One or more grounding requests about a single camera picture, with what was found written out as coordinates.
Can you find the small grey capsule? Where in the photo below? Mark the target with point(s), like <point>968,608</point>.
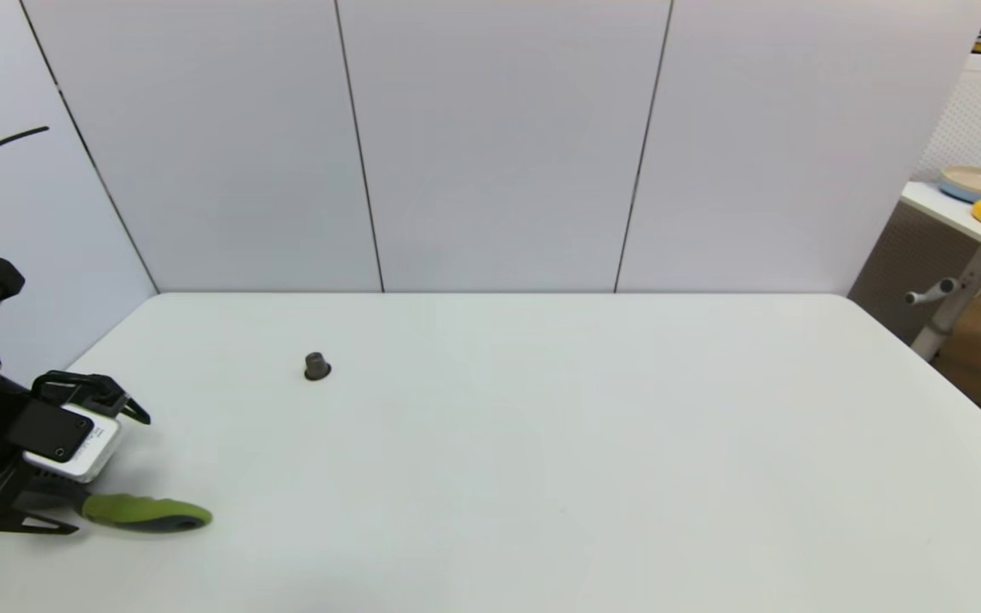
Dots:
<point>318,368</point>

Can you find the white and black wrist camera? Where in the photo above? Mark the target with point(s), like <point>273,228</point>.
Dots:
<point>73,447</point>

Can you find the white side table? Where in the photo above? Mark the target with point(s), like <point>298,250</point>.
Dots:
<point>959,214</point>

